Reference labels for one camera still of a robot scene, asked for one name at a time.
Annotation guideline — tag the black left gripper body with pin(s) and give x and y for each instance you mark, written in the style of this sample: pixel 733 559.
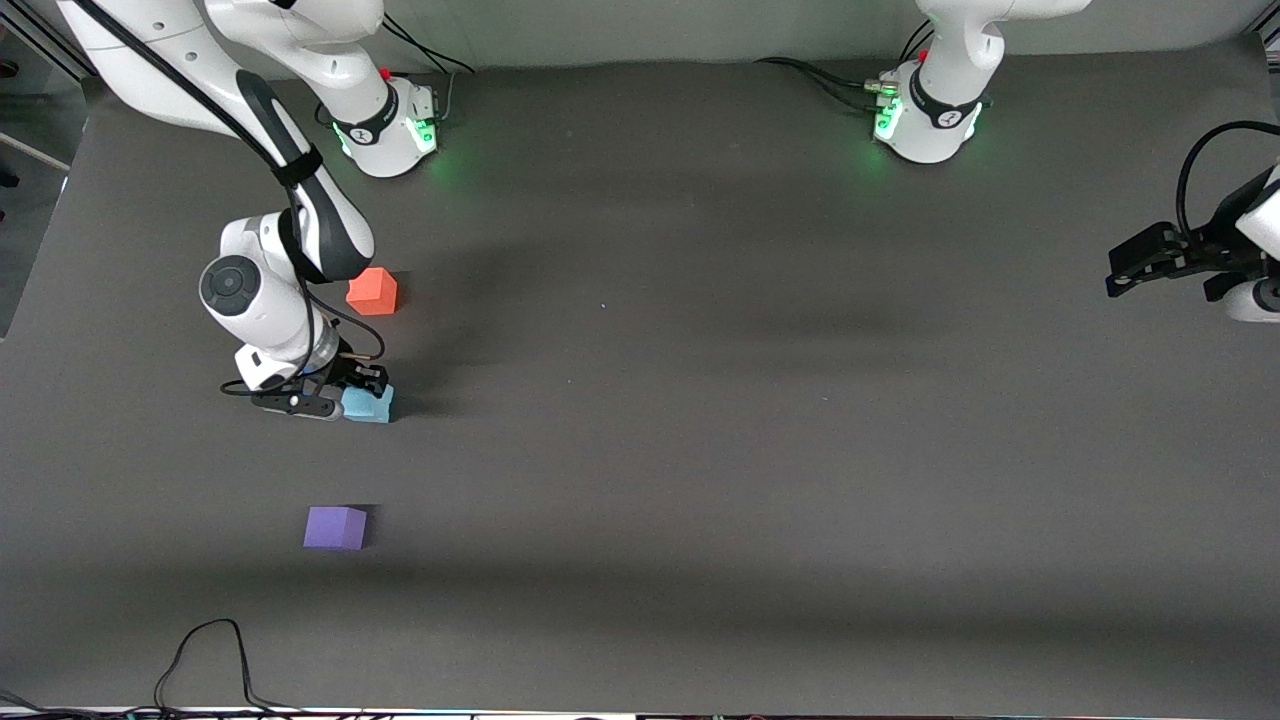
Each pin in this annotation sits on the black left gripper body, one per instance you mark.
pixel 1208 247

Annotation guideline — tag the purple foam block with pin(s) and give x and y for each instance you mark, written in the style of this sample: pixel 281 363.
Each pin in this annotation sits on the purple foam block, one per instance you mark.
pixel 335 528

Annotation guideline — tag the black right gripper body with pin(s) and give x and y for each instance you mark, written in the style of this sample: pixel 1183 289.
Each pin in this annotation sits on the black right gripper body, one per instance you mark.
pixel 349 376

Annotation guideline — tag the light blue foam block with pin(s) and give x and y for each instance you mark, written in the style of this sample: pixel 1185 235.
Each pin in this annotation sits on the light blue foam block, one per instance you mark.
pixel 368 407

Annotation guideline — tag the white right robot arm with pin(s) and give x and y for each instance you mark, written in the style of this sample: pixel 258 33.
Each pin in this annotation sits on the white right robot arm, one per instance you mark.
pixel 330 60

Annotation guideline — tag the dark grey table mat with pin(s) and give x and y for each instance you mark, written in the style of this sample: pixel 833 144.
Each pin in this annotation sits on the dark grey table mat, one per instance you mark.
pixel 700 500

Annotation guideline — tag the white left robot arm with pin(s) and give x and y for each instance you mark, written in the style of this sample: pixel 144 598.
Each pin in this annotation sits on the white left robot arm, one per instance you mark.
pixel 945 60

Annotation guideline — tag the orange foam block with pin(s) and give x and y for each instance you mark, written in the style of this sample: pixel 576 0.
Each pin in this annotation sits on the orange foam block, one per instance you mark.
pixel 374 293

